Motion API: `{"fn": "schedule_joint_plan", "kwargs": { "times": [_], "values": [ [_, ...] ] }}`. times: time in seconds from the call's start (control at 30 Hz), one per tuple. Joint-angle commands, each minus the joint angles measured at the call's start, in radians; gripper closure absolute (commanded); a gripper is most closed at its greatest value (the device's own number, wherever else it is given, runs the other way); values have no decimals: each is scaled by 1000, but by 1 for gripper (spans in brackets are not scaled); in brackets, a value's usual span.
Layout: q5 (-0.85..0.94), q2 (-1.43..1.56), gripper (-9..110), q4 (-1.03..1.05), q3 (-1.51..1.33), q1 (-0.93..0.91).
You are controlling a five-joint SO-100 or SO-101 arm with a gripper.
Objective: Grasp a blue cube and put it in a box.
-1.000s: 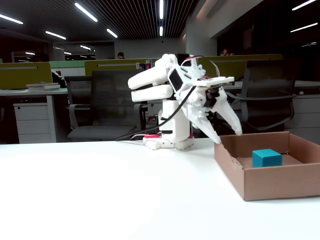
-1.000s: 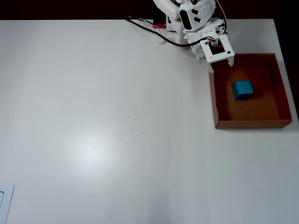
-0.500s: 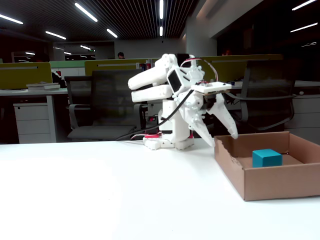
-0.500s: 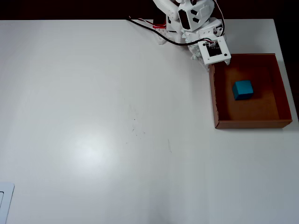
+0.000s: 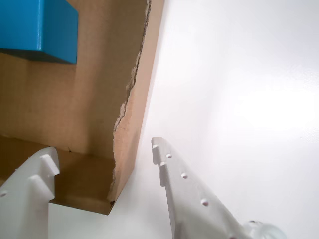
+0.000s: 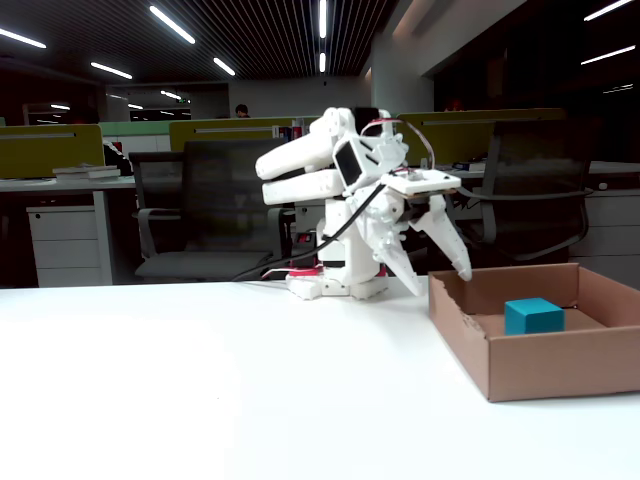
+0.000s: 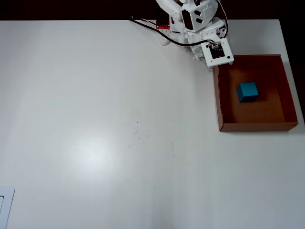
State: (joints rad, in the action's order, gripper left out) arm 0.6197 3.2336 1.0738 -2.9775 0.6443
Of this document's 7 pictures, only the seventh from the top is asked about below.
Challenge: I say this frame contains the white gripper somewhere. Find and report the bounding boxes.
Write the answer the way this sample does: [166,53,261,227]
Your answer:
[187,18,228,73]

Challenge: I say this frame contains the blue cube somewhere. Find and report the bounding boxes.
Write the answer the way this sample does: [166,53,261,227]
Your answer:
[236,81,259,104]

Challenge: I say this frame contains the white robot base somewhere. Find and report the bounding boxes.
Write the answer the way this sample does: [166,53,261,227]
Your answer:
[156,16,191,46]

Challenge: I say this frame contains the brown cardboard box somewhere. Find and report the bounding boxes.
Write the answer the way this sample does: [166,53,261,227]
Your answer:
[212,54,299,132]

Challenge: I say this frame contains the red white base wiring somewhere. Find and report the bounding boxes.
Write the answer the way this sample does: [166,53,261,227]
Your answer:
[140,18,171,31]

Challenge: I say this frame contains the white flat device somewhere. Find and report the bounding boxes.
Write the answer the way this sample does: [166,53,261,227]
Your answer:
[0,186,15,229]

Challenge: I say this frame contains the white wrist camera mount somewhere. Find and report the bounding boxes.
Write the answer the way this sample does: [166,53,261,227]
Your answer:
[201,39,235,67]

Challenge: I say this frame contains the black camera cable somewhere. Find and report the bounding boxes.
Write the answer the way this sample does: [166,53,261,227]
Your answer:
[130,16,216,47]

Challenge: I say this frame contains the thin red servo wire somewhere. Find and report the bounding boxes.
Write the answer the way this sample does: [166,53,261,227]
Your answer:
[218,0,230,39]

